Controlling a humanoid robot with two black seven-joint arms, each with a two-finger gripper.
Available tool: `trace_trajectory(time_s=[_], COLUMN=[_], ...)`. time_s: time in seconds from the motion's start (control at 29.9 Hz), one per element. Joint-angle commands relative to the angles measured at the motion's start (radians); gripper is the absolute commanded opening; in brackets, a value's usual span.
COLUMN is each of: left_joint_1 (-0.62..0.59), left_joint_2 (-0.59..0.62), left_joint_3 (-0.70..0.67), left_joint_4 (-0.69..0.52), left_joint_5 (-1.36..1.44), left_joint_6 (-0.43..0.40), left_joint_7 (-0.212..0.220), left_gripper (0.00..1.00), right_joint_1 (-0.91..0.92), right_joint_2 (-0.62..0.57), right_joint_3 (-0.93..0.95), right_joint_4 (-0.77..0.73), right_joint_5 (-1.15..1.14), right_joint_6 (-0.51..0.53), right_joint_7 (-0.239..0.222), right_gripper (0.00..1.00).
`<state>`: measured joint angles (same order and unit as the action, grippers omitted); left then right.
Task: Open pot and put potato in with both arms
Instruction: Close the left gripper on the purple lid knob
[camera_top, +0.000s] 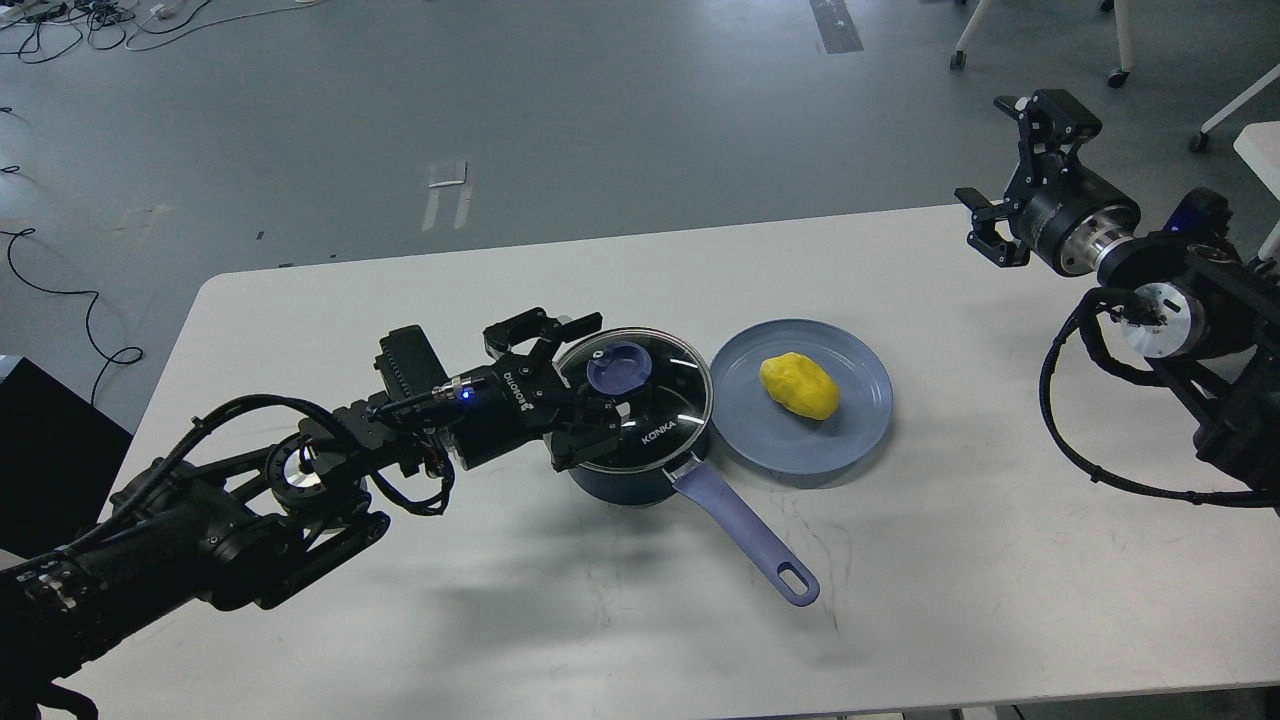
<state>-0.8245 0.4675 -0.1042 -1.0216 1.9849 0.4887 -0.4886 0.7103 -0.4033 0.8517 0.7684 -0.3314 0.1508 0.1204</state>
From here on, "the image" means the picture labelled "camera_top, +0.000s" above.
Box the yellow potato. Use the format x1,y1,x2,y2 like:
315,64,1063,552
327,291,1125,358
758,352,841,421

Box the black floor cable left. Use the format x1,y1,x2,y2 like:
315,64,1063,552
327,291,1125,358
0,228,145,407

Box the glass pot lid blue knob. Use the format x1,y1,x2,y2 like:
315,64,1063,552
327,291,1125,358
552,327,714,475

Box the blue round plate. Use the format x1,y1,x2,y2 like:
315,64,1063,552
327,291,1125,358
710,319,893,477

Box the white table leg right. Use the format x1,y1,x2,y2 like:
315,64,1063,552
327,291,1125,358
1187,67,1277,263

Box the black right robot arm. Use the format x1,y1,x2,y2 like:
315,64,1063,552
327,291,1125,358
954,88,1279,510

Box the tangled cables top left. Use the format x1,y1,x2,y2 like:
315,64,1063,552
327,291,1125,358
0,0,332,65

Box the white chair legs with casters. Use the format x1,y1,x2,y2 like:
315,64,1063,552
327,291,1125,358
948,0,1137,90

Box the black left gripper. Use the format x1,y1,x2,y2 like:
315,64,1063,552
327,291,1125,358
440,307,622,471

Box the dark blue saucepan purple handle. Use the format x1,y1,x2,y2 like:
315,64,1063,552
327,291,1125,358
570,415,820,607

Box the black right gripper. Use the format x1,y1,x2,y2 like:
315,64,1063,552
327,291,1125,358
954,88,1140,277

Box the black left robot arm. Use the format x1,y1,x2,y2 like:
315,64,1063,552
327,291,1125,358
3,307,620,719

